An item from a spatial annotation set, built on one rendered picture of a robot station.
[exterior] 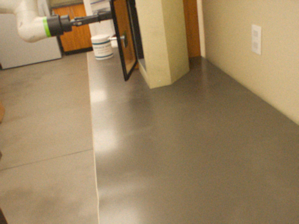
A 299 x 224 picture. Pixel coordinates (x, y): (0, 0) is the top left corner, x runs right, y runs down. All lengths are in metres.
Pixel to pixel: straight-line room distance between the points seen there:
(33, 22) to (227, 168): 1.02
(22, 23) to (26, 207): 1.52
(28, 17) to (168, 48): 0.64
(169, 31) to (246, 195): 0.92
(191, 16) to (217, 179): 1.21
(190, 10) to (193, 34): 0.14
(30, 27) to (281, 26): 1.01
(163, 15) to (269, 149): 0.78
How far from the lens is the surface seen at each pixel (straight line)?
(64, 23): 1.49
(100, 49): 2.20
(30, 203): 2.62
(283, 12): 1.21
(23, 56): 6.61
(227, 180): 0.91
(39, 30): 1.49
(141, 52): 1.80
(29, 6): 1.53
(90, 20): 1.47
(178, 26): 1.61
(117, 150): 1.11
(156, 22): 1.49
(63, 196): 2.56
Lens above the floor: 1.52
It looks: 26 degrees down
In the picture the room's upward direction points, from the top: 9 degrees counter-clockwise
